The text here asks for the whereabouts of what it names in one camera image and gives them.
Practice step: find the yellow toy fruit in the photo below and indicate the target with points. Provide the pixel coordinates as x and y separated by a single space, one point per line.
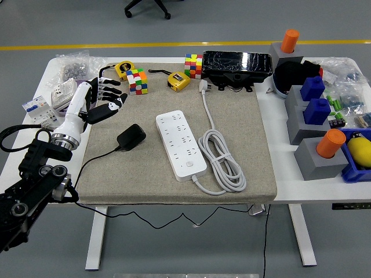
360 152

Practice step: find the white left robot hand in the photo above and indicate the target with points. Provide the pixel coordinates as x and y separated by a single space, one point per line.
75 113

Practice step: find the rubik's cube with yellow face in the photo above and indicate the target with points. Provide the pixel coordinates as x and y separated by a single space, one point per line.
192 66

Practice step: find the small metal clip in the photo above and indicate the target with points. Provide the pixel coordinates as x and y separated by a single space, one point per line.
270 90

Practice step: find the black office chair base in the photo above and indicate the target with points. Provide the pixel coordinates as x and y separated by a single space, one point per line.
166 14

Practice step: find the clear bag of metal nuts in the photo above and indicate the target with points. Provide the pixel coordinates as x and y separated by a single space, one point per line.
74 68

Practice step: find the white table leg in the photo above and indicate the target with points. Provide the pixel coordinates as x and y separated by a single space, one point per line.
94 252
304 246

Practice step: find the yellow tape measure black disc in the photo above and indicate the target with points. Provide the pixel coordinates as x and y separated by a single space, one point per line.
124 68

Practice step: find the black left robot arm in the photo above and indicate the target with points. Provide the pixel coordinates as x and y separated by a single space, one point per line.
40 156

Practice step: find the clear bag of blue parts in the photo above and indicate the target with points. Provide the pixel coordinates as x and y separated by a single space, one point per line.
352 100

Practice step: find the black table control panel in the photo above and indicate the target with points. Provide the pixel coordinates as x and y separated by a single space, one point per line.
350 206

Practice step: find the rubik's cube with white face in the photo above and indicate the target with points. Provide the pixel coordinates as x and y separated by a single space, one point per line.
137 82

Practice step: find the grey-brown mat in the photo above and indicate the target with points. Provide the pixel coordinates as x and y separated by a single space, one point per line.
237 116

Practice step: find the clear bag of small parts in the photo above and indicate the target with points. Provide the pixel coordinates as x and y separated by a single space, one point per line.
342 69

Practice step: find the grey block with hole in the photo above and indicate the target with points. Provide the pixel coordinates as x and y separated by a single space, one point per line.
298 130
310 165
276 52
292 98

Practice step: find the black power adapter plug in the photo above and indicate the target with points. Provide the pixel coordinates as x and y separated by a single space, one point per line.
131 137

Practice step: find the black device cracked screen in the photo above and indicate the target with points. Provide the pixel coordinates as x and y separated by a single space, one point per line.
232 62

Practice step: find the blue block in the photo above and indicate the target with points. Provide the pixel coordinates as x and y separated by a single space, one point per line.
317 111
312 88

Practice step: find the white blue circuit breaker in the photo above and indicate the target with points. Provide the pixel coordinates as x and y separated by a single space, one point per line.
37 111

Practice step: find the orange cylinder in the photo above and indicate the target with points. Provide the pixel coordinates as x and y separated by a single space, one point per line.
330 143
290 42

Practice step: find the metal bracket under table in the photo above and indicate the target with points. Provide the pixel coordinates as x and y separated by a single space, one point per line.
258 210

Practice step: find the white wall socket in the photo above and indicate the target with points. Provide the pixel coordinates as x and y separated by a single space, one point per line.
62 94

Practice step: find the white power strip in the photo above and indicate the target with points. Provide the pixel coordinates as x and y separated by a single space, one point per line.
181 144

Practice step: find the clear bag of beige parts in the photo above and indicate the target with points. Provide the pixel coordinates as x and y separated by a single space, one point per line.
364 120

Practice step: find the blue plastic bin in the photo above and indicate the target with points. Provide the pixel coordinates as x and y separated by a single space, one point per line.
352 175

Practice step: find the yellow tape measure black clip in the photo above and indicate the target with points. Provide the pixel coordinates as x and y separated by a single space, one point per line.
178 81

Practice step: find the small black component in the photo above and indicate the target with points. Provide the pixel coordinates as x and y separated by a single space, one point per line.
336 123

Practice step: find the black cap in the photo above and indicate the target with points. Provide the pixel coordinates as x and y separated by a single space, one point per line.
290 75

